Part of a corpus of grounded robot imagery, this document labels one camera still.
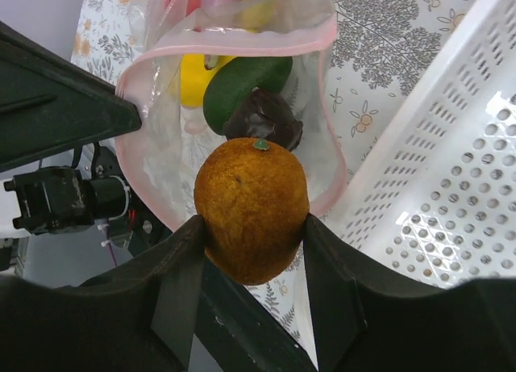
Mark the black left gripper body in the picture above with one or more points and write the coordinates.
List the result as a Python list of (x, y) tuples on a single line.
[(68, 199)]

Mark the white perforated plastic basket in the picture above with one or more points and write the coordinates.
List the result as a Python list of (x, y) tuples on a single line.
[(435, 197)]

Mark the brown toy kiwi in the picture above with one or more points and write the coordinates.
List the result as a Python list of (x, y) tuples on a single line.
[(253, 197)]

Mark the yellow toy mango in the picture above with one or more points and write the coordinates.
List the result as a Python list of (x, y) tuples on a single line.
[(195, 78)]

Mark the dark brown toy mangosteen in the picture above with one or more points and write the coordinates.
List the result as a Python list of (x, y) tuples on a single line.
[(266, 115)]

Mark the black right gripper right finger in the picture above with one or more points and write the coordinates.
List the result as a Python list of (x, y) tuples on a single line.
[(367, 317)]

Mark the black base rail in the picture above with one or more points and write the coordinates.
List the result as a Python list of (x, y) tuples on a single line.
[(238, 332)]

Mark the yellow toy banana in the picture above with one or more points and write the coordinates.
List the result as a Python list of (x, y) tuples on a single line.
[(257, 15)]

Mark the clear zip top bag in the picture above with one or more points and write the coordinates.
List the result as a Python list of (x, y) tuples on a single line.
[(162, 159)]

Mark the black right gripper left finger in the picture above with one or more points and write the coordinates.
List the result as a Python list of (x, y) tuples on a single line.
[(139, 316)]

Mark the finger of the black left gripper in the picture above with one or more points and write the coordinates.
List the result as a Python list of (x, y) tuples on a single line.
[(50, 106)]

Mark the green toy avocado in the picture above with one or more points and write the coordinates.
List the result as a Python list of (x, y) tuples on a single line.
[(236, 80)]

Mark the floral patterned table mat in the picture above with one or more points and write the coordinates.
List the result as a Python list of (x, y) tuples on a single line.
[(382, 49)]

